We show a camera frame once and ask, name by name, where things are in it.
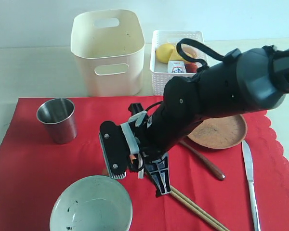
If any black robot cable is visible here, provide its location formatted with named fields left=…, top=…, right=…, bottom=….
left=176, top=38, right=226, bottom=70

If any brown egg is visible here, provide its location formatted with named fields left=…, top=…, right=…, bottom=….
left=183, top=47, right=197, bottom=58

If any red table cloth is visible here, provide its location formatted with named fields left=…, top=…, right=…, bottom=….
left=0, top=96, right=289, bottom=231

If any white perforated plastic basket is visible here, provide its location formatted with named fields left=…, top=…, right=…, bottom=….
left=149, top=30, right=204, bottom=95

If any red sausage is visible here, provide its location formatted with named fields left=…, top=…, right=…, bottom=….
left=185, top=63, right=198, bottom=74

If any cream plastic bin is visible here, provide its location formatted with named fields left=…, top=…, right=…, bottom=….
left=70, top=10, right=145, bottom=97

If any silver table knife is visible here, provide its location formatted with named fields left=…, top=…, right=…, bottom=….
left=242, top=140, right=261, bottom=231

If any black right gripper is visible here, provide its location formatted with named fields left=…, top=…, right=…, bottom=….
left=134, top=101, right=202, bottom=197

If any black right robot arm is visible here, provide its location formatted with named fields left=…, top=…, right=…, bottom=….
left=139, top=46, right=289, bottom=163

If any small milk carton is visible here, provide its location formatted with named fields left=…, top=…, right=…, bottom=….
left=167, top=60, right=186, bottom=74

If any brown wooden plate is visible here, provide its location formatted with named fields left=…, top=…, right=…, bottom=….
left=187, top=115, right=248, bottom=149

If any dark wooden spoon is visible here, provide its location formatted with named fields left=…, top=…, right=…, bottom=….
left=179, top=141, right=226, bottom=181

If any yellow lemon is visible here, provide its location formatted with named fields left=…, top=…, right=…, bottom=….
left=156, top=43, right=175, bottom=64

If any pale green ceramic bowl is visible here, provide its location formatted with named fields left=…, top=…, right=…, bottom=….
left=50, top=175, right=133, bottom=231

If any yellow cheese wedge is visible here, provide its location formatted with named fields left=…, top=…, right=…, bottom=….
left=169, top=49, right=189, bottom=64

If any stainless steel cup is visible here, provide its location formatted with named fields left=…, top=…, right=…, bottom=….
left=36, top=98, right=77, bottom=144

